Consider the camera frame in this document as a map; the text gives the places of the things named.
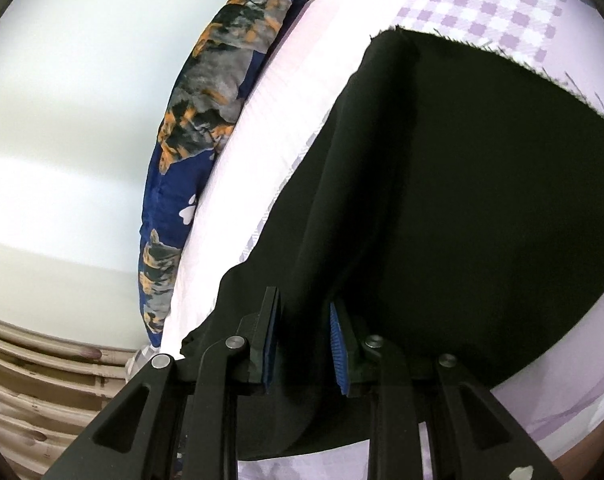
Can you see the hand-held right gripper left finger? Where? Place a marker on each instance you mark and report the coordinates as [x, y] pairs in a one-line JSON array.
[[271, 342]]

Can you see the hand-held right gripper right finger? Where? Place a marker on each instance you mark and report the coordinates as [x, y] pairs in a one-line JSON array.
[[339, 350]]

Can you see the black pants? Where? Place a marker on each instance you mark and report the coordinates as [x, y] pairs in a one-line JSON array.
[[432, 185]]

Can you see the purple checkered bed sheet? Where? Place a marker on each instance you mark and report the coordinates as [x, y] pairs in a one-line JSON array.
[[282, 110]]

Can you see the navy cat-print pillow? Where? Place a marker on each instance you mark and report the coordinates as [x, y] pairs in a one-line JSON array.
[[217, 75]]

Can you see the wooden slatted frame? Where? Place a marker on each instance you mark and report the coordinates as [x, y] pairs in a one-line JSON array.
[[27, 400]]

